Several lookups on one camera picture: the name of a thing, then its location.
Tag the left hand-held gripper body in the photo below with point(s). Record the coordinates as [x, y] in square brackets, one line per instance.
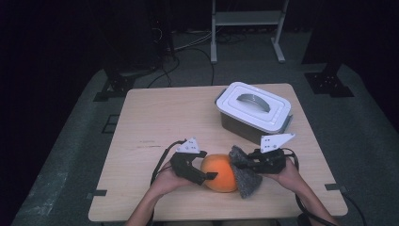
[185, 166]

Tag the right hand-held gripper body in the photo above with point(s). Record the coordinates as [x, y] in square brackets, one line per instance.
[271, 161]

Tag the orange plush toy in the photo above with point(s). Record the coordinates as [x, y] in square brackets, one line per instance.
[219, 174]

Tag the grey fuzzy cloth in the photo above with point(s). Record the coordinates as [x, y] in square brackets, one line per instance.
[247, 182]

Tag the brown transparent storage box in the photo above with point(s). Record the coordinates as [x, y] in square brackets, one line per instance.
[241, 132]

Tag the person's right hand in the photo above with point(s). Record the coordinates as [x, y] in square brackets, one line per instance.
[288, 177]

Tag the person's left hand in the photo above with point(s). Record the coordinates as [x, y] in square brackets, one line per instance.
[166, 185]

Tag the black tape strip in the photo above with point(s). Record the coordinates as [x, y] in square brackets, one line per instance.
[335, 187]
[97, 193]

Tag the black stand base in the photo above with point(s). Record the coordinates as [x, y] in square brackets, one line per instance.
[327, 83]
[116, 88]

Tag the white metal stand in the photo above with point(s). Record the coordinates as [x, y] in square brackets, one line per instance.
[247, 18]

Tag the black square floor frame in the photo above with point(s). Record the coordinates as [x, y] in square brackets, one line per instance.
[108, 124]

